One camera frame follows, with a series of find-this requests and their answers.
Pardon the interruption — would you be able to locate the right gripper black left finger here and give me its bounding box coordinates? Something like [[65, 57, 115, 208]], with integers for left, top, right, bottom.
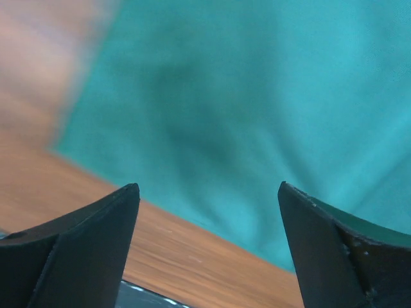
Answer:
[[1, 184, 140, 307]]

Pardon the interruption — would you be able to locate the dark green cloth napkin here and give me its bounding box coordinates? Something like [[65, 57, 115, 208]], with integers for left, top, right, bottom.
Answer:
[[55, 1, 410, 270]]

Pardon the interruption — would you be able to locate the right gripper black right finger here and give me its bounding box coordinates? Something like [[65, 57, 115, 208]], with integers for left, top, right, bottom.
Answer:
[[277, 182, 410, 308]]

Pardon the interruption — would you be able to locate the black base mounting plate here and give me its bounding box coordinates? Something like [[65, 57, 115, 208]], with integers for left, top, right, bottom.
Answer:
[[115, 280, 189, 308]]

